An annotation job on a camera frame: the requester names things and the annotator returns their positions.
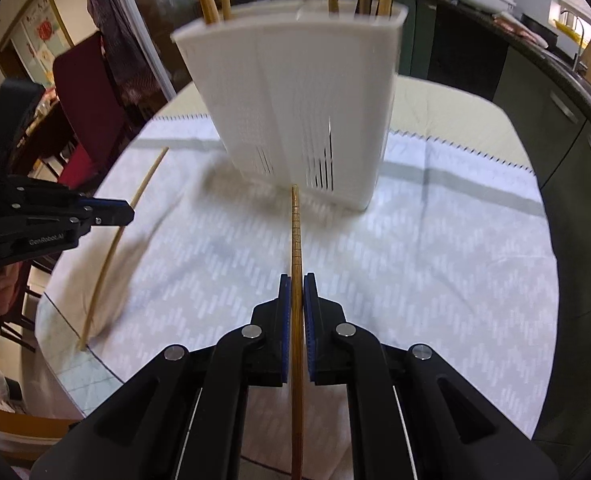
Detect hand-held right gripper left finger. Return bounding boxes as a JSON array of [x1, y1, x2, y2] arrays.
[[28, 274, 293, 480]]

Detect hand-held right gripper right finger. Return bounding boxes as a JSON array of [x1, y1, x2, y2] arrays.
[[303, 272, 561, 480]]

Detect white plastic utensil holder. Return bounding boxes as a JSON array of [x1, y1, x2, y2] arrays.
[[171, 1, 409, 211]]

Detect cluttered wooden side table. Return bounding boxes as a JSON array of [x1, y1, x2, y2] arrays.
[[5, 92, 83, 181]]

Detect red chair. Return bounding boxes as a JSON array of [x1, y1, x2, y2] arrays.
[[52, 30, 151, 196]]

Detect white grey-striped tablecloth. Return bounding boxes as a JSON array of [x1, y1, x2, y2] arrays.
[[35, 115, 561, 480]]

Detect purple plaid hanging cloth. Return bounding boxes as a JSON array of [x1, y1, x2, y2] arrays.
[[86, 0, 148, 111]]

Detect glass sliding door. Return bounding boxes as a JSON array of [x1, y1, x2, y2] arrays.
[[120, 0, 198, 106]]

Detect beige table cover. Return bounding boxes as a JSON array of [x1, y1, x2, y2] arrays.
[[148, 77, 541, 186]]

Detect green kitchen cabinets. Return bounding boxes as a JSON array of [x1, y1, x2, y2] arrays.
[[395, 0, 591, 441]]

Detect pink dish cloth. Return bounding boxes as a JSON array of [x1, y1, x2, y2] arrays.
[[493, 10, 551, 50]]

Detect small steel faucet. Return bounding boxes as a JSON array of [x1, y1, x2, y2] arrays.
[[560, 9, 589, 73]]

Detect yellow drain tray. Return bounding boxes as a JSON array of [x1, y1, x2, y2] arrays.
[[553, 19, 583, 41]]

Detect wall poster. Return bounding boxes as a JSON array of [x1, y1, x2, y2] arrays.
[[18, 0, 73, 86]]

